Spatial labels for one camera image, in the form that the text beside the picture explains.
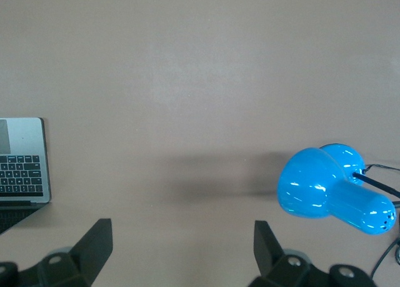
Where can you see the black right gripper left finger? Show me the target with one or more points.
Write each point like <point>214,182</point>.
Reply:
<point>78,262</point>

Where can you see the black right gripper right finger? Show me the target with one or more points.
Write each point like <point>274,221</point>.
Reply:
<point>281,268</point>

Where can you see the silver apple laptop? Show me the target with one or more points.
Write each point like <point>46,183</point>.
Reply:
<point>22,174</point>

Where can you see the blue desk lamp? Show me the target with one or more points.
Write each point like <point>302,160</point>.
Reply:
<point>312,184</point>

